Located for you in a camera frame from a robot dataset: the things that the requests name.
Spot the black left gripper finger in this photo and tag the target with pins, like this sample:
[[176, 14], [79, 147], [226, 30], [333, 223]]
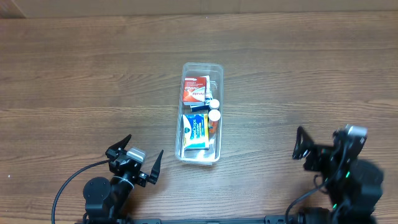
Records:
[[155, 172], [117, 148]]

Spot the blue VapoDrops packet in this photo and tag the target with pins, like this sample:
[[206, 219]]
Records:
[[195, 131]]

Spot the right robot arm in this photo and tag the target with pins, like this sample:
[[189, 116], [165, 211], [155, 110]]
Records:
[[353, 185]]

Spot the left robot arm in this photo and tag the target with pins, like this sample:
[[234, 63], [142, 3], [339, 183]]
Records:
[[105, 198]]

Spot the orange Redoxon tablet tube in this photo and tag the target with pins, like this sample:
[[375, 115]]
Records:
[[214, 117]]

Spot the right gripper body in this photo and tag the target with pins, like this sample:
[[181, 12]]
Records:
[[315, 155]]

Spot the clear plastic container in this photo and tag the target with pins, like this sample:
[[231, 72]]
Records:
[[212, 154]]

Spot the brown syrup bottle white cap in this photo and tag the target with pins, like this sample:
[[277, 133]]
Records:
[[214, 104]]

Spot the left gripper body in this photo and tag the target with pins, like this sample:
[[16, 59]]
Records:
[[130, 168]]

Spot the red white Panadol box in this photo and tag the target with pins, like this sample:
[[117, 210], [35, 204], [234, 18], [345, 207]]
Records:
[[194, 91]]

